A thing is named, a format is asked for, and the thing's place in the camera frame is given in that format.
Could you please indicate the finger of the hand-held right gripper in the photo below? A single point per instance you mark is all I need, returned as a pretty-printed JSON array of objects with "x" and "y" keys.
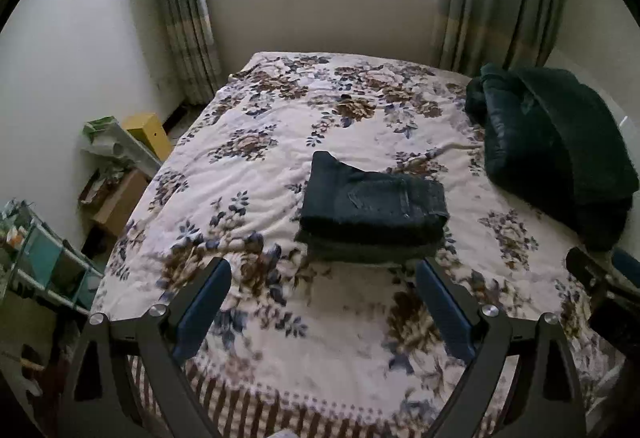
[
  {"x": 587, "y": 270},
  {"x": 630, "y": 268}
]

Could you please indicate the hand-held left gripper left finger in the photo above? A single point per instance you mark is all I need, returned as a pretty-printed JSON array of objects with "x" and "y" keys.
[{"x": 200, "y": 313}]

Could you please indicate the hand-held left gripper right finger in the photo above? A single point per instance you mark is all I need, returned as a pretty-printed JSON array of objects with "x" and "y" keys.
[{"x": 447, "y": 318}]

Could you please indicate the dark blue denim pants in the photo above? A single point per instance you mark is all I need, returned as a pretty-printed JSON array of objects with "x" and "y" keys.
[{"x": 370, "y": 203}]

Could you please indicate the folded grey pants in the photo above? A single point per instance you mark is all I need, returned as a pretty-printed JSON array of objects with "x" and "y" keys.
[{"x": 370, "y": 259}]

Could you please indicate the folded faded blue jeans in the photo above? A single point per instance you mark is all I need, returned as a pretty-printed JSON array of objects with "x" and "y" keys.
[{"x": 370, "y": 245}]

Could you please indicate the dark green jacket pile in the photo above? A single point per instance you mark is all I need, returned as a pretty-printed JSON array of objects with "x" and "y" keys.
[{"x": 555, "y": 147}]

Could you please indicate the cardboard box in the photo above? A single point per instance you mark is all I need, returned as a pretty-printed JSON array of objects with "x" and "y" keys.
[{"x": 120, "y": 200}]

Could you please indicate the checkered bed sheet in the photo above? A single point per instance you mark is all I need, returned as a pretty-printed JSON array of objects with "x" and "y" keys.
[{"x": 300, "y": 410}]

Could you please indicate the teal shelf rack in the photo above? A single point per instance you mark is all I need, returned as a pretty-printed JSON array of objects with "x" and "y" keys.
[{"x": 45, "y": 263}]

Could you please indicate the floral bedspread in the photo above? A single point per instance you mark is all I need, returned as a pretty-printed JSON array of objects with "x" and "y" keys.
[{"x": 280, "y": 157}]

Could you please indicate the yellow box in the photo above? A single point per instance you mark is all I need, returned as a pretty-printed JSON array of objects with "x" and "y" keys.
[{"x": 150, "y": 132}]

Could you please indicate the white plastic bag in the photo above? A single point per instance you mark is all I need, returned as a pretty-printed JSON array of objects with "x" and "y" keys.
[{"x": 112, "y": 142}]

